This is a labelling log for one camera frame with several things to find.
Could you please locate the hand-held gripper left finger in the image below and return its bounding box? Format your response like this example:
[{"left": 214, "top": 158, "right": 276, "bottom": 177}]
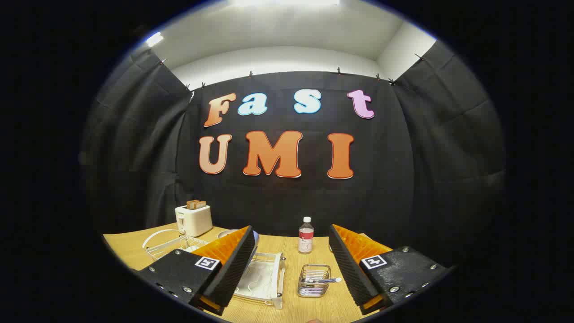
[{"left": 137, "top": 225, "right": 256, "bottom": 316}]

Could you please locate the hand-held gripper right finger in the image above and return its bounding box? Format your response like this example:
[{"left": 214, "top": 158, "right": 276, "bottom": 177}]
[{"left": 329, "top": 224, "right": 451, "bottom": 315}]

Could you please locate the white wire dish rack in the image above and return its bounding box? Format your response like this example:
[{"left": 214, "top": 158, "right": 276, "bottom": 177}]
[{"left": 142, "top": 229, "right": 286, "bottom": 310}]

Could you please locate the metal wire basket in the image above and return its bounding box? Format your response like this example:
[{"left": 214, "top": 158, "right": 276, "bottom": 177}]
[{"left": 297, "top": 264, "right": 331, "bottom": 298}]

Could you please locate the clear bottle with red label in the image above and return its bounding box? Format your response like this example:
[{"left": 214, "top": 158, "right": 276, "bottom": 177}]
[{"left": 298, "top": 217, "right": 314, "bottom": 254}]

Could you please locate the white toaster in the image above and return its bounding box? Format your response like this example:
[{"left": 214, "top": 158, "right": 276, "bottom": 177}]
[{"left": 175, "top": 204, "right": 213, "bottom": 237}]

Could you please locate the black backdrop cloth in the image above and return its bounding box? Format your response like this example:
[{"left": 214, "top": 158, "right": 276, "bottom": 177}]
[{"left": 81, "top": 40, "right": 507, "bottom": 270}]

